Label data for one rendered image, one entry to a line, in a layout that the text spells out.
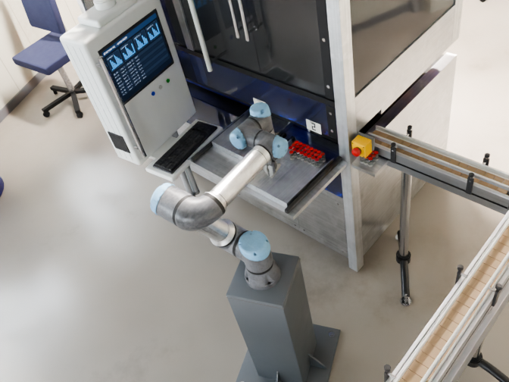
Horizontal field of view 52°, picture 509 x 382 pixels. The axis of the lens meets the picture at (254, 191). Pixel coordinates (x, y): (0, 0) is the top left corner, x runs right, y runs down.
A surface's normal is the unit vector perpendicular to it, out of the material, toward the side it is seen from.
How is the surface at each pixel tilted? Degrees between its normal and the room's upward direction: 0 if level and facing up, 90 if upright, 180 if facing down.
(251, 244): 7
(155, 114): 90
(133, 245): 0
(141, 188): 0
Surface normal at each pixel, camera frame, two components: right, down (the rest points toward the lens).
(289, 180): -0.18, -0.68
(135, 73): 0.81, 0.30
